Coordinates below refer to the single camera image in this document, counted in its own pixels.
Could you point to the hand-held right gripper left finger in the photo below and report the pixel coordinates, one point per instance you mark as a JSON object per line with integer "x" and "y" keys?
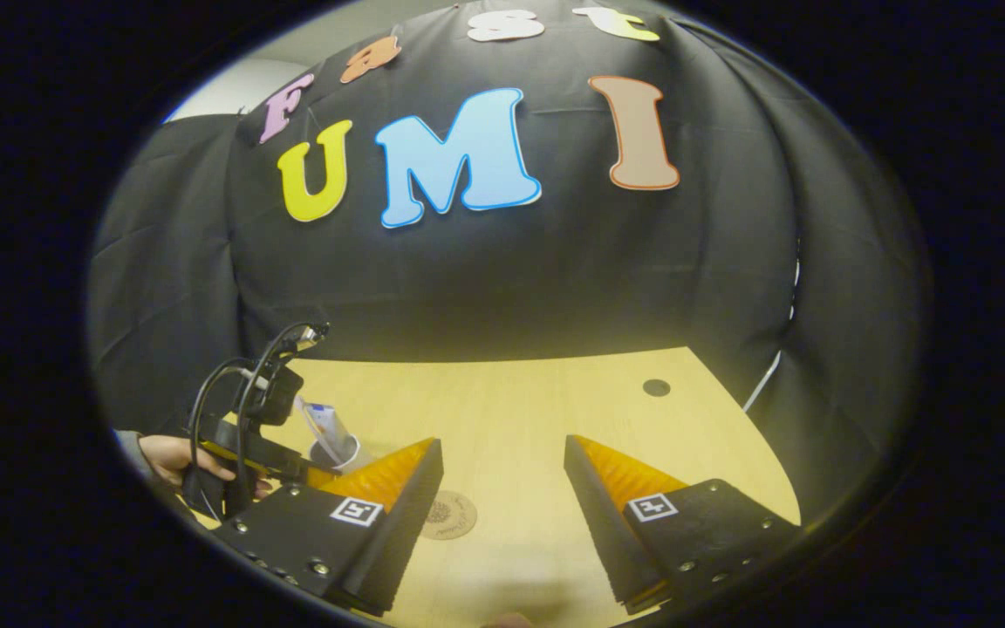
{"x": 402, "y": 532}

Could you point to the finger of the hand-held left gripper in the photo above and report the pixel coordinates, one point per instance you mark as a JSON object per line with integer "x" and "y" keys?
{"x": 276, "y": 453}

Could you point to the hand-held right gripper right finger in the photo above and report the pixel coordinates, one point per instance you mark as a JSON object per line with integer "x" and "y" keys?
{"x": 598, "y": 523}

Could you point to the round wooden coaster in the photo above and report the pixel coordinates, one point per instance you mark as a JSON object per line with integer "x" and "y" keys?
{"x": 454, "y": 516}

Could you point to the white toothpaste tube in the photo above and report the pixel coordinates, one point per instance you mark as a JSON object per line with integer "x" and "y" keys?
{"x": 328, "y": 427}

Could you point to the light wooden desktop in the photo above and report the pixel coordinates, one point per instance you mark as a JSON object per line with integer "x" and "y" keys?
{"x": 511, "y": 419}

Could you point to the black backdrop cloth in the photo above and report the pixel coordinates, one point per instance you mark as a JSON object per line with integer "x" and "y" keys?
{"x": 555, "y": 279}

